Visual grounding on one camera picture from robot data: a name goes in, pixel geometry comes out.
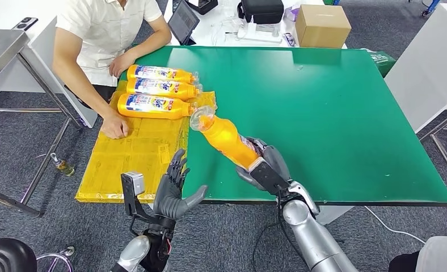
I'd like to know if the small yellow liquid bottle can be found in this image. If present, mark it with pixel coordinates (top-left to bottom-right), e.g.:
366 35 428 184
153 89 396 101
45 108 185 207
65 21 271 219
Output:
50 152 76 177

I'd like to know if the stainless steel table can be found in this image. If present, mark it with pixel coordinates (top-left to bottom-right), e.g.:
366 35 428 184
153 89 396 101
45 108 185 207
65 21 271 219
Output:
0 29 82 218

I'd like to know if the purple plastic bag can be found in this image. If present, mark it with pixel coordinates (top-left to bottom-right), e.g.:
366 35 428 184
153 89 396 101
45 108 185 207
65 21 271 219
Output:
283 5 301 22

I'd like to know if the black device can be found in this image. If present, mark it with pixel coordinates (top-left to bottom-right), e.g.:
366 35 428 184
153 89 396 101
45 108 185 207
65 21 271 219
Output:
185 0 219 15

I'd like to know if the person's right hand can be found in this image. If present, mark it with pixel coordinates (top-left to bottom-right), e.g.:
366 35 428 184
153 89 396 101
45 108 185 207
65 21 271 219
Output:
100 112 130 141

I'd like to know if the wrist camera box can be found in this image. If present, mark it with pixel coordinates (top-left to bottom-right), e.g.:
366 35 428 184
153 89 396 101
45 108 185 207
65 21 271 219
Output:
247 156 291 197
121 172 146 198

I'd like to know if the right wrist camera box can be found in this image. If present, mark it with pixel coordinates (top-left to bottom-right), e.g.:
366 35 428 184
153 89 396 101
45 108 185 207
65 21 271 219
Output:
247 156 291 197

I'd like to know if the orange detergent bottle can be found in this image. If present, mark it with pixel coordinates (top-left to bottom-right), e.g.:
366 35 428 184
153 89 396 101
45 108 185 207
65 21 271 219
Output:
125 78 204 101
126 64 200 84
117 93 198 121
189 105 264 171

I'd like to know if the white table leg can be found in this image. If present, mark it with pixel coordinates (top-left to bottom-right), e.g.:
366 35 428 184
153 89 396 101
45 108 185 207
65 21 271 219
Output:
315 205 355 225

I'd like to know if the white floor cable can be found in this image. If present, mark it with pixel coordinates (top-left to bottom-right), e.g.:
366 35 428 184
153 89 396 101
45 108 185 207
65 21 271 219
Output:
363 205 427 245

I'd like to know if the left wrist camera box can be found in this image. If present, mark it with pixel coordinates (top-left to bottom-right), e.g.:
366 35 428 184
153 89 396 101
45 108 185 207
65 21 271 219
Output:
121 172 146 198

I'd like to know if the person's left hand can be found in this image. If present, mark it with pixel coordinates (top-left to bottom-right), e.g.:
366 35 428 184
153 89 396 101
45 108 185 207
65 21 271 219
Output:
108 52 133 78

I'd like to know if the person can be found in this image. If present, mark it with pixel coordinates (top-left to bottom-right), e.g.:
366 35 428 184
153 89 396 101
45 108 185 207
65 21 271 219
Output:
52 0 172 141
388 236 447 272

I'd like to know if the yellow taped cardboard mat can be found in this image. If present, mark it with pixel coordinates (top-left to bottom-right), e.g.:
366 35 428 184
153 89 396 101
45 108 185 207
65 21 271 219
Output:
75 78 217 204

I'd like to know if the dark tablet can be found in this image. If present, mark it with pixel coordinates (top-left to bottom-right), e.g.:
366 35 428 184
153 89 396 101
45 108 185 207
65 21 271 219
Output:
167 0 201 46

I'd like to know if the green bag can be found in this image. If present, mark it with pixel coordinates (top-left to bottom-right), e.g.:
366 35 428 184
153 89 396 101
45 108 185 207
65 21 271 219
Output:
360 49 397 78

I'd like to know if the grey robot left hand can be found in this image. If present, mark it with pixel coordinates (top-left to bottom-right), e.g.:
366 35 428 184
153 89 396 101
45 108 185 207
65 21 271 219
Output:
153 148 208 221

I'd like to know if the chrome stool base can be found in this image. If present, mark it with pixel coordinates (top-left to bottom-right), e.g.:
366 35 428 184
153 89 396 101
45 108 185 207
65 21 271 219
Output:
35 245 76 272

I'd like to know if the black carrying case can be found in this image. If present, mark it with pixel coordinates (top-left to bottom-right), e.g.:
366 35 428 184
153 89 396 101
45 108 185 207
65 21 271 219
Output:
237 0 284 24

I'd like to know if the black smartphone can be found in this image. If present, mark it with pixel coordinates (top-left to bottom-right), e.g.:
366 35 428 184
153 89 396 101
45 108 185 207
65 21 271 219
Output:
12 16 39 31

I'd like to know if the black floor cable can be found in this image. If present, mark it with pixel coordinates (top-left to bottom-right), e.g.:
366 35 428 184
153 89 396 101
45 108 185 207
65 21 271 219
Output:
251 221 284 272

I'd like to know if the brown cardboard box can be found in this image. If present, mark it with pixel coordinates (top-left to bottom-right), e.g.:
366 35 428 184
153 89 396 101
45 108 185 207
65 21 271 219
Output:
294 4 352 49

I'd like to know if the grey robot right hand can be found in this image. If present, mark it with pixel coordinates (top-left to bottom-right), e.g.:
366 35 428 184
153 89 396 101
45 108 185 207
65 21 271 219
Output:
235 137 292 192

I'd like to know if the blue metal frame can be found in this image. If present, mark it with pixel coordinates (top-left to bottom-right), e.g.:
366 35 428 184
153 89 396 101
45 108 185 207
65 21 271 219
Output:
407 0 443 18

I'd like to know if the metal desk frame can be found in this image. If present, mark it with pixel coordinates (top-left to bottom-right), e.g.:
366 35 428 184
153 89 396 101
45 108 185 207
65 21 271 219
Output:
418 107 447 190

